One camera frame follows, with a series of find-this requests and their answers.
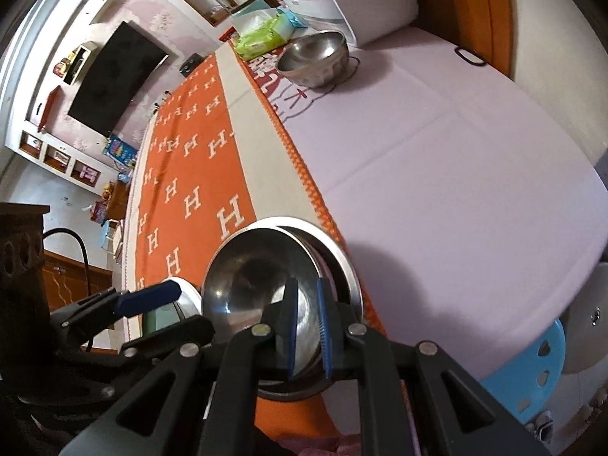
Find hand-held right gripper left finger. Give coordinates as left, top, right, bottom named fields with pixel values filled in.
left=59, top=278, right=300, bottom=456

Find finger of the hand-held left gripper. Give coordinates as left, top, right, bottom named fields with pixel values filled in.
left=119, top=314, right=215, bottom=359
left=50, top=279, right=182, bottom=328

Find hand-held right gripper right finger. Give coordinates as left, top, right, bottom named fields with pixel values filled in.
left=316, top=278, right=552, bottom=456

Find green plate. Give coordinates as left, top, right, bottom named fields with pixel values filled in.
left=142, top=304, right=184, bottom=336

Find white plate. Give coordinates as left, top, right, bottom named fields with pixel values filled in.
left=164, top=276, right=204, bottom=317

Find large steel bowl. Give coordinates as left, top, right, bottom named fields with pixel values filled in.
left=254, top=217, right=364, bottom=395

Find pink steel bowl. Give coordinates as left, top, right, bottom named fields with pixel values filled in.
left=202, top=227, right=320, bottom=378

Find brown wooden door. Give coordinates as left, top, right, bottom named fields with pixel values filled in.
left=40, top=249, right=115, bottom=314

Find round blue and white stool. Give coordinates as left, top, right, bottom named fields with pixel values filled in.
left=101, top=221, right=125, bottom=252

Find pink garment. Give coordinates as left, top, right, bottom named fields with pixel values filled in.
left=275, top=437, right=362, bottom=456

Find blue printed box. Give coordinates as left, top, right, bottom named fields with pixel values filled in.
left=102, top=135, right=138, bottom=168

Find orange patterned table cloth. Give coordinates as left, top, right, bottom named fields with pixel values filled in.
left=123, top=50, right=385, bottom=438

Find black television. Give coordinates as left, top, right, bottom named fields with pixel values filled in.
left=66, top=20, right=171, bottom=136

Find pale pink tablecloth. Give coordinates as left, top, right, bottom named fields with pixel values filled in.
left=223, top=24, right=602, bottom=385

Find light blue perforated stool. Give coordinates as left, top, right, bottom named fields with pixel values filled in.
left=477, top=318, right=568, bottom=426

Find red printed mat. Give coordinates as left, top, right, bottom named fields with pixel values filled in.
left=228, top=33, right=324, bottom=119

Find small steel bowl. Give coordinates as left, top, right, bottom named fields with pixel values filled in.
left=276, top=30, right=351, bottom=89

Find green wet wipes pack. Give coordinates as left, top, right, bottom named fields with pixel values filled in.
left=235, top=14, right=290, bottom=62

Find blue packet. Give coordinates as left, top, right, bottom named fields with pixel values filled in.
left=278, top=7, right=309, bottom=39

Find orange wooden sliding door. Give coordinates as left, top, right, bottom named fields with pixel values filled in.
left=408, top=0, right=516, bottom=81

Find thick black cable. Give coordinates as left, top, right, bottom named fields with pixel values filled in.
left=42, top=228, right=93, bottom=352

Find wall niche shelf unit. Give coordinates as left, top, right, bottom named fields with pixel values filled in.
left=5, top=128, right=103, bottom=195

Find red wall shelf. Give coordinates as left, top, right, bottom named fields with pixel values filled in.
left=37, top=86, right=60, bottom=131

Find white wall shelf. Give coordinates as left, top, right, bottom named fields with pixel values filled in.
left=66, top=44, right=98, bottom=86

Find thin black cable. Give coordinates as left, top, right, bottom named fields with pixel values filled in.
left=328, top=54, right=363, bottom=93

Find black ring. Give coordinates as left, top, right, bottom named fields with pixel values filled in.
left=453, top=47, right=488, bottom=67

